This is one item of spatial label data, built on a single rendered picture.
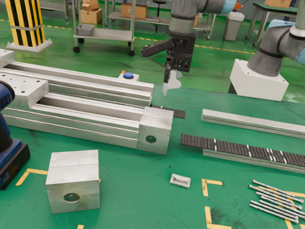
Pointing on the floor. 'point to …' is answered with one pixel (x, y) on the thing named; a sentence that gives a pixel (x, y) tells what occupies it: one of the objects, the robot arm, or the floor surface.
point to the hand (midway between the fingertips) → (164, 87)
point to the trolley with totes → (121, 36)
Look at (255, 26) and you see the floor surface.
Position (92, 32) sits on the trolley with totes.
